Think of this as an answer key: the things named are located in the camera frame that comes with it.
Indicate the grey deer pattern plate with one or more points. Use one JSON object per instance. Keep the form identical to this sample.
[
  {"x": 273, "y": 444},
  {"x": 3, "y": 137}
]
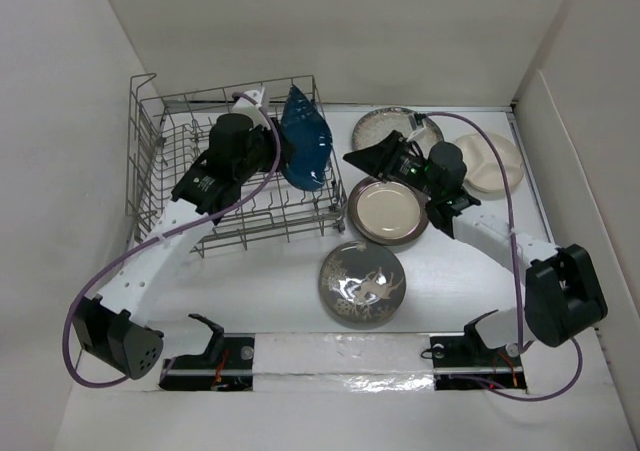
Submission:
[{"x": 362, "y": 284}]

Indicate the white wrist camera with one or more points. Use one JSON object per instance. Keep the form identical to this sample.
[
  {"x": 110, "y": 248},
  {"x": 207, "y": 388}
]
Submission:
[
  {"x": 418, "y": 126},
  {"x": 251, "y": 103}
]

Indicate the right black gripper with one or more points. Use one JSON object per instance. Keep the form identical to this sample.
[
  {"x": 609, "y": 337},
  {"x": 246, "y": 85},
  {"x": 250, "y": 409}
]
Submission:
[{"x": 382, "y": 157}]

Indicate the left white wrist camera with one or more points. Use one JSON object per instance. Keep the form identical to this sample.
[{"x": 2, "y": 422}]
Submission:
[{"x": 251, "y": 103}]

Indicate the cream divided dish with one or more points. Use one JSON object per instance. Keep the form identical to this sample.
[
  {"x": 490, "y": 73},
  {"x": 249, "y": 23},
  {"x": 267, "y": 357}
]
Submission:
[{"x": 483, "y": 169}]

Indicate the blue leaf shaped plate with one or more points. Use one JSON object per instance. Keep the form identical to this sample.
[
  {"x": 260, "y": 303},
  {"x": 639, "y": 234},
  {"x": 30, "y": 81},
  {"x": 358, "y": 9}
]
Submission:
[{"x": 307, "y": 131}]

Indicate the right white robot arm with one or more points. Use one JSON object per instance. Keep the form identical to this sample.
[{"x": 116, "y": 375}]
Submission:
[{"x": 558, "y": 293}]

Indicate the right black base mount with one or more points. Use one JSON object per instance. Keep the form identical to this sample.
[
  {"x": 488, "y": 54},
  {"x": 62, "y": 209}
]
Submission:
[{"x": 462, "y": 362}]

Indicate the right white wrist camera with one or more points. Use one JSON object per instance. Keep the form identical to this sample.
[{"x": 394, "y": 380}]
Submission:
[{"x": 418, "y": 126}]

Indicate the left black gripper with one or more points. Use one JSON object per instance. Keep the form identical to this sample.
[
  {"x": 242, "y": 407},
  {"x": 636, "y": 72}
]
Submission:
[{"x": 270, "y": 138}]

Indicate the grey wire dish rack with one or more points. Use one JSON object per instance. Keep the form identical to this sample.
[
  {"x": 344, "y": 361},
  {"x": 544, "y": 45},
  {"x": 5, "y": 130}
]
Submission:
[{"x": 166, "y": 133}]

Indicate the speckled round plate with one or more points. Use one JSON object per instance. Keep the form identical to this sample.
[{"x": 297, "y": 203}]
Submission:
[{"x": 378, "y": 124}]

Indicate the cream plate brown rim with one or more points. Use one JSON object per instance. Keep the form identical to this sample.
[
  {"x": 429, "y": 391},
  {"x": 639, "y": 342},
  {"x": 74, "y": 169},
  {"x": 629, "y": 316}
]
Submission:
[{"x": 387, "y": 213}]

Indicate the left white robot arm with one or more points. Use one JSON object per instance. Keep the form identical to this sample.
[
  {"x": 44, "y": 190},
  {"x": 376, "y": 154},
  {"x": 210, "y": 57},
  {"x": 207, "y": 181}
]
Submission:
[{"x": 110, "y": 314}]

